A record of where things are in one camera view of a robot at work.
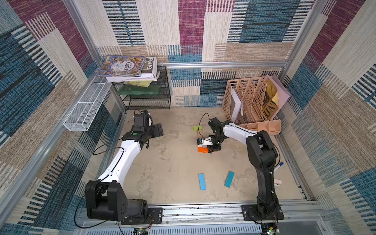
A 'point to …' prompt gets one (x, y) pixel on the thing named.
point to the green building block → (196, 128)
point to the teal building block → (229, 179)
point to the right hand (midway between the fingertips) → (209, 146)
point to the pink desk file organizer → (250, 91)
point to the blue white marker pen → (279, 166)
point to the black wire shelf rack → (161, 101)
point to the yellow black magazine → (270, 101)
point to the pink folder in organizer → (283, 94)
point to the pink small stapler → (277, 182)
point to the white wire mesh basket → (82, 115)
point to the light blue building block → (202, 181)
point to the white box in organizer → (236, 106)
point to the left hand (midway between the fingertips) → (154, 128)
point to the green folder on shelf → (127, 89)
